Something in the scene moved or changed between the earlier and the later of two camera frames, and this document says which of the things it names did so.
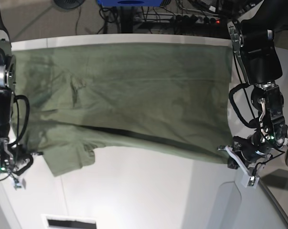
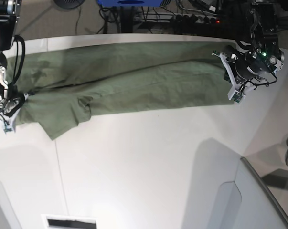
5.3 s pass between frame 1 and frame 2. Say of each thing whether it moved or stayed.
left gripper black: moved
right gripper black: moved
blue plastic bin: stayed
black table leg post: stayed
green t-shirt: moved
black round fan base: stayed
